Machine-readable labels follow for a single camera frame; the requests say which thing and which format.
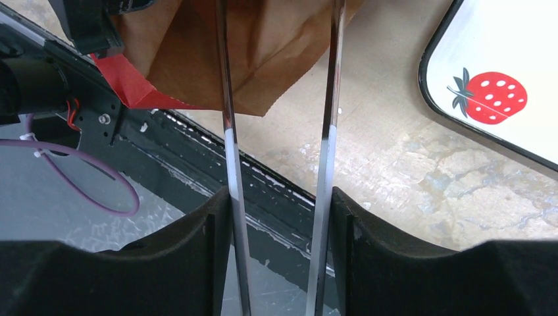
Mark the strawberry print white tray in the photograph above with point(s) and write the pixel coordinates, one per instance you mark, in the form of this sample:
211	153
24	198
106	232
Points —
491	66

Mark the red paper bag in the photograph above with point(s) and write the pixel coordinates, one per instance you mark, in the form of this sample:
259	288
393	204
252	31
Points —
170	58

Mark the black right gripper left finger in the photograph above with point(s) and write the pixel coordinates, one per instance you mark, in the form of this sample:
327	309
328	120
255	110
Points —
177	270

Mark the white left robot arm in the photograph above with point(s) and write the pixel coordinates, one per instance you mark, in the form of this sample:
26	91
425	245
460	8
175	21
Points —
31	85

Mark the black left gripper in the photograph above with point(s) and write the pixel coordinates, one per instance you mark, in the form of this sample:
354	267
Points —
88	25

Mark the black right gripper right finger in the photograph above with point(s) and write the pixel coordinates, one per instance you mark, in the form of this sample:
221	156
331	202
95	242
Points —
382	270

